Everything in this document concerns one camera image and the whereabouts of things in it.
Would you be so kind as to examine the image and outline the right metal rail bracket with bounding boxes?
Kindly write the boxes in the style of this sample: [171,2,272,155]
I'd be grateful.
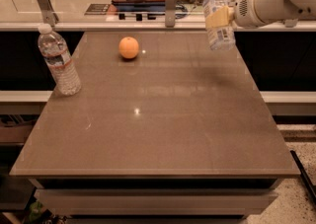
[283,19,298,28]

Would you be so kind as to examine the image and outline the clear upright water bottle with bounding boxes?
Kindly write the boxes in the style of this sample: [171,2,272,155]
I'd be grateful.
[38,24,81,96]

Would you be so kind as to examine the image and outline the black cable on floor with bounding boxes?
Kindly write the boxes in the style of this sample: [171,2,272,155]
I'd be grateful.
[289,149,316,206]

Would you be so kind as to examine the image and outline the grey table drawer unit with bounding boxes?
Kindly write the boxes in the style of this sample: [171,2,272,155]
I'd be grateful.
[35,188,277,218]

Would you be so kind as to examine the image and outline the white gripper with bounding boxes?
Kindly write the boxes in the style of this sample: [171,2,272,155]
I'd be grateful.
[205,0,265,29]

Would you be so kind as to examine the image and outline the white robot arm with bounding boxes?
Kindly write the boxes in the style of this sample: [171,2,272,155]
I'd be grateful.
[203,0,316,29]

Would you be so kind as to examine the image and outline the left metal rail bracket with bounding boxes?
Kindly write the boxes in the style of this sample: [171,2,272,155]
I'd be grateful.
[37,0,59,27]

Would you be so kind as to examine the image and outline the orange fruit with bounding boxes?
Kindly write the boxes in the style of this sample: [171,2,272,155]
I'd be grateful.
[118,37,139,59]

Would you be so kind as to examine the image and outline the middle metal rail bracket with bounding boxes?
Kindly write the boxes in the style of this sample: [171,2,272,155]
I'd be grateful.
[165,0,176,28]

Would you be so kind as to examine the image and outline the green object under table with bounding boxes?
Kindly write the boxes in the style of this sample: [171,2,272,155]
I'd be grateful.
[26,201,43,224]

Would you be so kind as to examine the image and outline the metal rail bracket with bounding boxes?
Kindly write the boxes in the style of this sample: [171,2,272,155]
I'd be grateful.
[283,19,298,28]
[37,0,59,27]
[165,0,176,28]

